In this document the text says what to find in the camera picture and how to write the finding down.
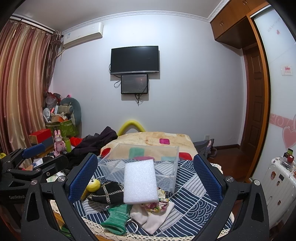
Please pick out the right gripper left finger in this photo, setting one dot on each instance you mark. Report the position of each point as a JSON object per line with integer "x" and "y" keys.
{"x": 38, "y": 221}

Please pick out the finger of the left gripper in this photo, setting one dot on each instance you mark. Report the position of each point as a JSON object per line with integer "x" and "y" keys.
{"x": 34, "y": 148}
{"x": 49, "y": 168}

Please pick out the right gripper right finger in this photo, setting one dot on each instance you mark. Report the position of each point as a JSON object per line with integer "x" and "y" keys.
{"x": 252, "y": 221}

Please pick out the yellow plush ball face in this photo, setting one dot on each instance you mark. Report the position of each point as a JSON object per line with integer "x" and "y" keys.
{"x": 92, "y": 187}

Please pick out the black chain pattern pouch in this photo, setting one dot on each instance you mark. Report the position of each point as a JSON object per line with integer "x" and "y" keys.
{"x": 110, "y": 193}

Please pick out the floral fabric scrunchie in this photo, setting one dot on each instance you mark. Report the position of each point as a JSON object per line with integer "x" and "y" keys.
{"x": 159, "y": 206}

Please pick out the green knitted cloth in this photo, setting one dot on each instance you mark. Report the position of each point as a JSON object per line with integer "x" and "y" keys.
{"x": 118, "y": 217}

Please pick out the white cloth bag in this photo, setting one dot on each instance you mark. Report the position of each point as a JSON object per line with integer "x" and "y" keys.
{"x": 150, "y": 221}

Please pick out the pink bunny doll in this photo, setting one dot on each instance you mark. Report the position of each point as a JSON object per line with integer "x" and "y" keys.
{"x": 59, "y": 145}

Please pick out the green cardboard box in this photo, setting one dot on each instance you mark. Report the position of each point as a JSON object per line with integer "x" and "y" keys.
{"x": 66, "y": 128}

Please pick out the red box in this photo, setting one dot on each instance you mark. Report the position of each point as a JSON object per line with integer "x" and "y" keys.
{"x": 39, "y": 136}

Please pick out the blue patterned tablecloth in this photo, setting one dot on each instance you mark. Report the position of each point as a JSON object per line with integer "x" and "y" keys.
{"x": 193, "y": 208}

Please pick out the black clothing pile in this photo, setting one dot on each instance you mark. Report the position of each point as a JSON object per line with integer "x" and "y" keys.
{"x": 90, "y": 144}

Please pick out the dark backpack on floor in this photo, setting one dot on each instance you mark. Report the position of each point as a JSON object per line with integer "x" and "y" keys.
{"x": 206, "y": 148}

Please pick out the white stickered suitcase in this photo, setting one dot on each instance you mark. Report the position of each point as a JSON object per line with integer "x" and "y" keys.
{"x": 279, "y": 189}

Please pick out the grey green neck pillow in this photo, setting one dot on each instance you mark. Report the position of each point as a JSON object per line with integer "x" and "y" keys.
{"x": 74, "y": 109}

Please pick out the yellow foam tube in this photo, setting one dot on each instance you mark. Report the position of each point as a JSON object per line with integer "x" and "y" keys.
{"x": 130, "y": 124}

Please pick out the beige patchwork blanket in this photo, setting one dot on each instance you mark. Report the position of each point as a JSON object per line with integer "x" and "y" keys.
{"x": 182, "y": 141}

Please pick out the striped red gold curtain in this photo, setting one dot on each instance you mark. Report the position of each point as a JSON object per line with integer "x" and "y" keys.
{"x": 28, "y": 56}

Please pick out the white air conditioner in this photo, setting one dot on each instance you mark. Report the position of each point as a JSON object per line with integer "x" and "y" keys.
{"x": 83, "y": 35}

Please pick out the small black wall monitor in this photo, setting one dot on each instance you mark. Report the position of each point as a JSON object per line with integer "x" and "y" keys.
{"x": 134, "y": 84}

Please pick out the black wall television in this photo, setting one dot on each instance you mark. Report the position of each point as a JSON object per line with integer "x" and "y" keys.
{"x": 135, "y": 59}

